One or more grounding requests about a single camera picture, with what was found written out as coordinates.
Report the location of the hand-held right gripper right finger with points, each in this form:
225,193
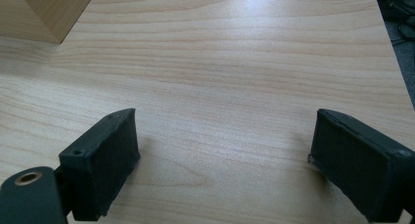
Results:
362,165

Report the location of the light wooden box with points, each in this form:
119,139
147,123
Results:
42,12

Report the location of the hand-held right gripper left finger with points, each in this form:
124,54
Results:
101,165

